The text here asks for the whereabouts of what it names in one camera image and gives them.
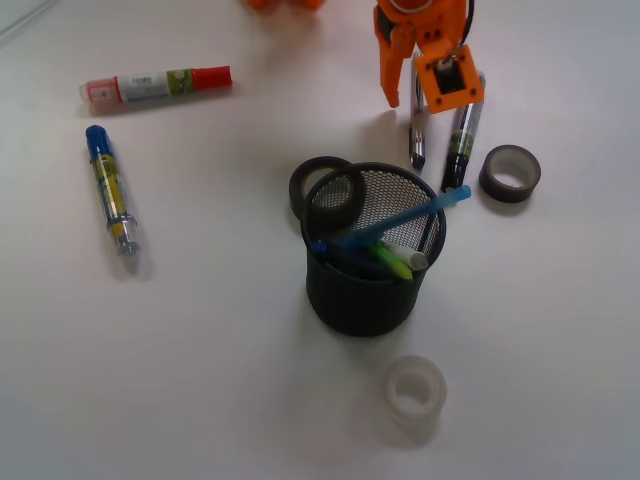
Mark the dark blue ballpoint pen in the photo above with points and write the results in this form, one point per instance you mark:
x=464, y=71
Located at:
x=347, y=260

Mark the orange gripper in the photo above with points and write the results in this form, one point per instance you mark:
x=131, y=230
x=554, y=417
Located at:
x=438, y=29

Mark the green mechanical pencil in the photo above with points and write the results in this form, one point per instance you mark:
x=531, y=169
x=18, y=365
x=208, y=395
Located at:
x=395, y=265

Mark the blue whiteboard marker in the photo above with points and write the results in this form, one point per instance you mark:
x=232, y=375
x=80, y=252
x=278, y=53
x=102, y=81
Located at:
x=120, y=223

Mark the black mesh pen holder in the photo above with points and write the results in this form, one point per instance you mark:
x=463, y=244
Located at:
x=360, y=305

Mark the clear tape roll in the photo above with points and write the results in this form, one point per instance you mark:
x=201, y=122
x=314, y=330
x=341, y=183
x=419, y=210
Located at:
x=414, y=392

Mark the red whiteboard marker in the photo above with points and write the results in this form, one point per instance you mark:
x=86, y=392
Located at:
x=129, y=88

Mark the black whiteboard marker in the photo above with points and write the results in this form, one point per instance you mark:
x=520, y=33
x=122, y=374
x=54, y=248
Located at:
x=464, y=130

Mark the light blue pen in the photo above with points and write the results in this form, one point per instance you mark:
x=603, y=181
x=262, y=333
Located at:
x=374, y=232

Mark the dark tape roll right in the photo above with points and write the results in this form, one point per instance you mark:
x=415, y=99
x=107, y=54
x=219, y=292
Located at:
x=510, y=174

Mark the silver pen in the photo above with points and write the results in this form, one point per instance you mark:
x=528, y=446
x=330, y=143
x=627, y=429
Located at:
x=417, y=139

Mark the dark tape roll behind holder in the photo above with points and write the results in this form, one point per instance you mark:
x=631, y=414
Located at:
x=337, y=204

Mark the white pen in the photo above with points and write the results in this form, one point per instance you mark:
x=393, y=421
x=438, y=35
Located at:
x=415, y=260

